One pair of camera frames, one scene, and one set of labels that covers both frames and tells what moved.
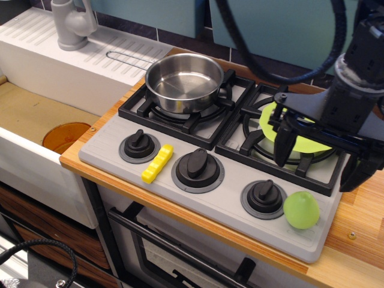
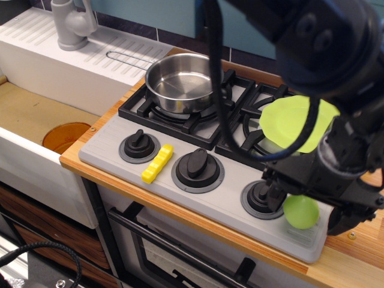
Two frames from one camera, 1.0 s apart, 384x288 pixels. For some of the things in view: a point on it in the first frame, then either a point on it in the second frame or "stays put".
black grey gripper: [343, 114] to [303, 176]
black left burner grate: [205, 129] stays put
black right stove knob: [263, 200] stays put
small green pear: [301, 209] stays put
